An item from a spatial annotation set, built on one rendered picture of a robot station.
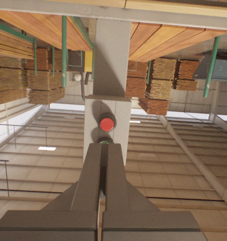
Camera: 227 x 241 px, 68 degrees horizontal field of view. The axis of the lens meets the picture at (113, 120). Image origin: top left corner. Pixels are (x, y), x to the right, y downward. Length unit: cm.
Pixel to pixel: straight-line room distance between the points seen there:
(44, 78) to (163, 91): 644
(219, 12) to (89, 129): 27
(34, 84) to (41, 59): 136
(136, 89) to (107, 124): 908
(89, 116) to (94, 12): 17
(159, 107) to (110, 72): 950
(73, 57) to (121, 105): 656
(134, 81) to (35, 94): 537
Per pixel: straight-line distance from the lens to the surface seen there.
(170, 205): 1043
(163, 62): 966
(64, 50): 198
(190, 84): 1022
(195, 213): 1066
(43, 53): 986
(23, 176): 1238
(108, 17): 32
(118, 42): 32
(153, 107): 961
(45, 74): 987
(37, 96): 1008
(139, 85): 937
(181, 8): 32
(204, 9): 33
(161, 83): 970
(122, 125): 27
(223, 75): 703
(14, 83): 1055
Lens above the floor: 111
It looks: 15 degrees up
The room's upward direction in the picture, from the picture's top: 176 degrees counter-clockwise
